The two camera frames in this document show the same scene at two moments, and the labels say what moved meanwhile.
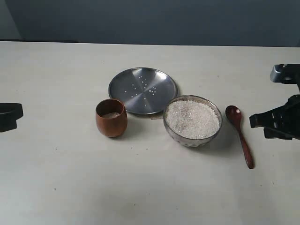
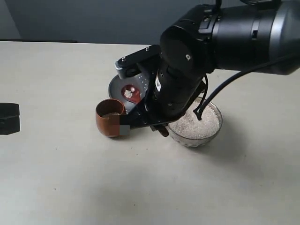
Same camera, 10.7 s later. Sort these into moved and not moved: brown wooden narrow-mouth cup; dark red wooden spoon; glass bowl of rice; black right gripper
Moved: black right gripper; dark red wooden spoon
Not moved: brown wooden narrow-mouth cup; glass bowl of rice
